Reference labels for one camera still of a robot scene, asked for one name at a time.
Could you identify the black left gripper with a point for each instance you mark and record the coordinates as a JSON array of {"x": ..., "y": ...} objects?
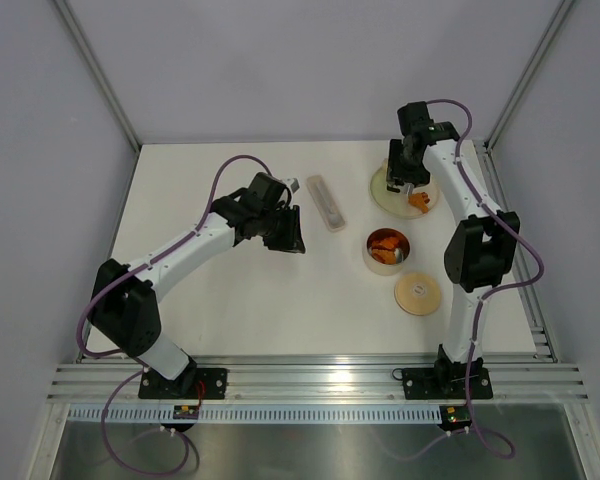
[{"x": 291, "y": 240}]

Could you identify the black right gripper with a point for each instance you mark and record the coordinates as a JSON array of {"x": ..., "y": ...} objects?
[{"x": 395, "y": 170}]

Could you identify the steel lunch box bowl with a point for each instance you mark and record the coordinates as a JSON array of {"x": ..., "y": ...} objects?
[{"x": 402, "y": 253}]

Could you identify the orange fried chicken piece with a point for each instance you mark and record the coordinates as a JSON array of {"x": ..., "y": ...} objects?
[{"x": 386, "y": 257}]

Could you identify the beige round lid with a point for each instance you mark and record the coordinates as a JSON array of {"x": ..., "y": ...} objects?
[{"x": 418, "y": 294}]

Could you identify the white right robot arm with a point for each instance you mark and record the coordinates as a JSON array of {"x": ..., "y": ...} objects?
[{"x": 478, "y": 256}]

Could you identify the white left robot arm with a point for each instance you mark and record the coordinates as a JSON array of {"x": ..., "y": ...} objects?
[{"x": 128, "y": 297}]

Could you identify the orange fried nugget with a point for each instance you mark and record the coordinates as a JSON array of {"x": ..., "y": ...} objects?
[{"x": 420, "y": 201}]

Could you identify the pale green plate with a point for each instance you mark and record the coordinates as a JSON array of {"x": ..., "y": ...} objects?
[{"x": 397, "y": 204}]

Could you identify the beige cutlery case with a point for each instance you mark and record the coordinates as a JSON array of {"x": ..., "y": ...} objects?
[{"x": 325, "y": 203}]

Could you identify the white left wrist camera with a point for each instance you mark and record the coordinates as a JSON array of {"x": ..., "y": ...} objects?
[{"x": 292, "y": 184}]

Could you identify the aluminium rail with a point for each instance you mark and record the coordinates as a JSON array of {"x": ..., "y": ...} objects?
[{"x": 331, "y": 379}]

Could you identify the white slotted cable duct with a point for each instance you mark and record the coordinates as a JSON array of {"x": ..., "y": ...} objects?
[{"x": 259, "y": 414}]

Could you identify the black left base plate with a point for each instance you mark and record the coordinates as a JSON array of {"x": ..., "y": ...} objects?
[{"x": 210, "y": 383}]

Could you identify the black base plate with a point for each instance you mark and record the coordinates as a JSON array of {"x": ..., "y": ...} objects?
[
  {"x": 422, "y": 384},
  {"x": 210, "y": 383}
]

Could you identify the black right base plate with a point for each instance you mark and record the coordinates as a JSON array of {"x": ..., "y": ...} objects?
[{"x": 422, "y": 384}]

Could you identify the right aluminium frame post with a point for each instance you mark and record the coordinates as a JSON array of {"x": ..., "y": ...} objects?
[{"x": 533, "y": 65}]

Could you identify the aluminium frame post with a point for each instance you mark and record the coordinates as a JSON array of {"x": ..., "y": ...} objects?
[
  {"x": 533, "y": 65},
  {"x": 76, "y": 33}
]

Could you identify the left aluminium frame post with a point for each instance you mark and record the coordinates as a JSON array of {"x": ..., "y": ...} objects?
[{"x": 76, "y": 33}]

